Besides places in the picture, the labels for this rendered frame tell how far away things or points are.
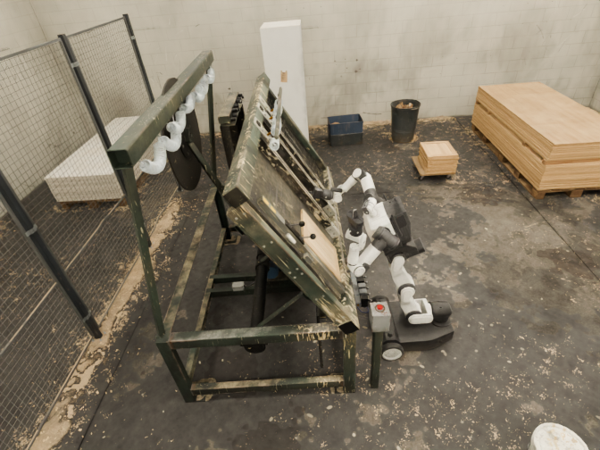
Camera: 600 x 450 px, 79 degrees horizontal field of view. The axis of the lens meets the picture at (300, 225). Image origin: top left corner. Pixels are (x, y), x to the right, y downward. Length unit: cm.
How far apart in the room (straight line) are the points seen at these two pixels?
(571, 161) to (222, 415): 489
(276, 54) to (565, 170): 423
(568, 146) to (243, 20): 539
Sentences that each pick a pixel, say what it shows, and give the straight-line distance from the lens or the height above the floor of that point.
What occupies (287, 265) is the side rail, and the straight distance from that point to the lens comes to 212.
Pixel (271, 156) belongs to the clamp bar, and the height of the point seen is 169.
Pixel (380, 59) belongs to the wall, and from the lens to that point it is 757.
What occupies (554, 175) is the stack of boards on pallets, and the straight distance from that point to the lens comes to 568.
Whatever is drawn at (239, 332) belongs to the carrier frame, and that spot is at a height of 79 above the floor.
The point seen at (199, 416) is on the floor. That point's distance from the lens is 333.
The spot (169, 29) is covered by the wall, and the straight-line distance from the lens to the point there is 778.
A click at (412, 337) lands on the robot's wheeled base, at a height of 17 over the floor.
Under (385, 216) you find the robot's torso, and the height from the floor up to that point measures 137.
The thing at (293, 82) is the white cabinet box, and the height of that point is 127.
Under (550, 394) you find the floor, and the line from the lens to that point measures 363.
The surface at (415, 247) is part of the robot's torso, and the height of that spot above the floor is 106.
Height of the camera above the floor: 284
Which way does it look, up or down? 36 degrees down
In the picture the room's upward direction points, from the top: 6 degrees counter-clockwise
